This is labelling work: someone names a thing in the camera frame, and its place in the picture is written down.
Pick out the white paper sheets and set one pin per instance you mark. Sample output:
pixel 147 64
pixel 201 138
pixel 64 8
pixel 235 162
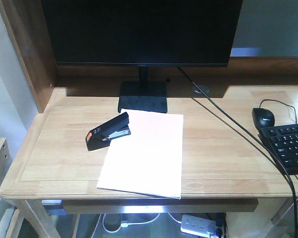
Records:
pixel 149 160

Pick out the black stapler with orange button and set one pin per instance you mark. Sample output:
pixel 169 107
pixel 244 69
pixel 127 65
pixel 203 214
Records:
pixel 101 136

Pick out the wooden desk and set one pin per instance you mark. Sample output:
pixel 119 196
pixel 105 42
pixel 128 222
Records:
pixel 221 169

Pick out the black computer monitor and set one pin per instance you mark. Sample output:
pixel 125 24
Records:
pixel 142 33

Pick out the black computer mouse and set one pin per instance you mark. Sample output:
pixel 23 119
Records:
pixel 262 118

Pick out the white power strip on floor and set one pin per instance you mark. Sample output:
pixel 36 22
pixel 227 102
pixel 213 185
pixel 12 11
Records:
pixel 201 227

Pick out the black keyboard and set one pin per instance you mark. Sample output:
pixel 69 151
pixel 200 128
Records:
pixel 282 140

